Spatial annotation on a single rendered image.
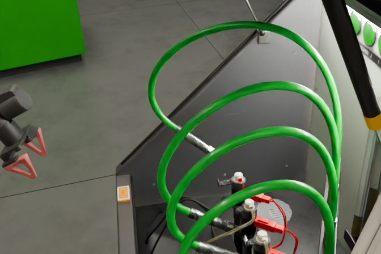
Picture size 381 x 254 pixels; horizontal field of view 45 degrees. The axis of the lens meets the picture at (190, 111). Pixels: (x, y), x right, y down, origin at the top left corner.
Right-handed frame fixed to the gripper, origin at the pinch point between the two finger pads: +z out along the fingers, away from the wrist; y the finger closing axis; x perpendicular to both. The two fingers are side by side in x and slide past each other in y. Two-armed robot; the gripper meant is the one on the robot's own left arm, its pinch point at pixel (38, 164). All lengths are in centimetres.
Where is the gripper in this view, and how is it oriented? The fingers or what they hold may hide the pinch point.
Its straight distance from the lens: 130.0
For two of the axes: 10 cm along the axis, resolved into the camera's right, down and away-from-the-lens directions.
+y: 0.0, -5.1, 8.6
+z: 5.0, 7.5, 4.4
